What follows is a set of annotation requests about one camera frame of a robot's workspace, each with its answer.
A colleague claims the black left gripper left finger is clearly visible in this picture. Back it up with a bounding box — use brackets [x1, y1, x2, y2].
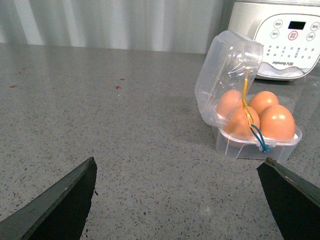
[0, 157, 97, 240]

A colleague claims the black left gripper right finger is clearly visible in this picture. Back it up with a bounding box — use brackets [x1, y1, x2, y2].
[257, 157, 320, 240]

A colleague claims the brown top egg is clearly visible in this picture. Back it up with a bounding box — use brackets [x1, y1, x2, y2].
[259, 104, 296, 140]

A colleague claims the clear plastic egg box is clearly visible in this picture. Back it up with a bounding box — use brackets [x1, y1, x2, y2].
[195, 30, 303, 162]

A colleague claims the brown egg front left box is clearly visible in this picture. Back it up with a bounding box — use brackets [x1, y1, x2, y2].
[223, 106, 260, 148]

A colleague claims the brown egg box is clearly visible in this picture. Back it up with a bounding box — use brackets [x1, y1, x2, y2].
[248, 91, 279, 115]
[216, 89, 242, 118]
[223, 106, 260, 148]

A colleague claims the brown egg back right box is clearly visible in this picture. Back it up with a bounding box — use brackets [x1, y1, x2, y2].
[248, 91, 279, 115]

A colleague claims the brown egg back left box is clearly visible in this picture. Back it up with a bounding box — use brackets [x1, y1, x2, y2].
[216, 89, 242, 118]

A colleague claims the blue rubber band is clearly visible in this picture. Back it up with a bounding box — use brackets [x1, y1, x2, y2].
[250, 124, 272, 153]

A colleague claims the yellow rubber band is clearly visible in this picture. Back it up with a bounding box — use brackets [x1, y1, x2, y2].
[241, 71, 255, 130]

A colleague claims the white soy milk maker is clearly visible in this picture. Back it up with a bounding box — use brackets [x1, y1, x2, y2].
[228, 0, 320, 81]

